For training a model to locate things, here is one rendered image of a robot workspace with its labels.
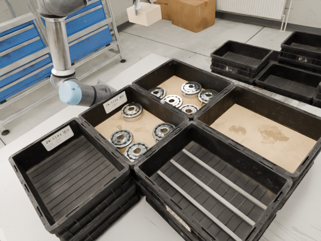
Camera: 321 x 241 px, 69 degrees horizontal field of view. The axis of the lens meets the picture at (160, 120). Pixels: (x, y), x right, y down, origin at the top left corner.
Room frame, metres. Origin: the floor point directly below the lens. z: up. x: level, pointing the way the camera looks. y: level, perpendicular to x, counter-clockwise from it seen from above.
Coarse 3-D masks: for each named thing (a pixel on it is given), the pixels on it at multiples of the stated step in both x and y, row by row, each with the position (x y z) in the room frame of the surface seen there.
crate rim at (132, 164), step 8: (136, 88) 0.92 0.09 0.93; (112, 96) 0.90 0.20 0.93; (96, 104) 0.85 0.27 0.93; (160, 104) 0.77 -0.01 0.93; (176, 112) 0.71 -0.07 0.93; (184, 120) 0.65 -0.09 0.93; (176, 128) 0.62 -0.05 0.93; (168, 136) 0.58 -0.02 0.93; (112, 144) 0.59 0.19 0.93; (120, 152) 0.55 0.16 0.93; (128, 160) 0.51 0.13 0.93; (136, 160) 0.50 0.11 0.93
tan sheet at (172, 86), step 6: (174, 78) 1.10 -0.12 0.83; (180, 78) 1.09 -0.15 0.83; (162, 84) 1.06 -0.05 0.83; (168, 84) 1.05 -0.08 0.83; (174, 84) 1.04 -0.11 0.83; (180, 84) 1.03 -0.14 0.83; (168, 90) 1.00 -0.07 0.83; (174, 90) 0.99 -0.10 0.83; (180, 90) 0.98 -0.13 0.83; (180, 96) 0.93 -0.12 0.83; (186, 102) 0.87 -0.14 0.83; (192, 102) 0.87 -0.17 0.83
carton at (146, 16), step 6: (132, 6) 1.48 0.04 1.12; (144, 6) 1.45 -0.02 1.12; (150, 6) 1.43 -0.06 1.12; (156, 6) 1.41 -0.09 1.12; (132, 12) 1.42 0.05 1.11; (138, 12) 1.39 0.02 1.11; (144, 12) 1.35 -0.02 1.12; (150, 12) 1.37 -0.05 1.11; (156, 12) 1.39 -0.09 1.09; (132, 18) 1.43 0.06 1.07; (138, 18) 1.39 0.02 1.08; (144, 18) 1.35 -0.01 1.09; (150, 18) 1.36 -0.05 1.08; (156, 18) 1.39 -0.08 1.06; (144, 24) 1.36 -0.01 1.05; (150, 24) 1.36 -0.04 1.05
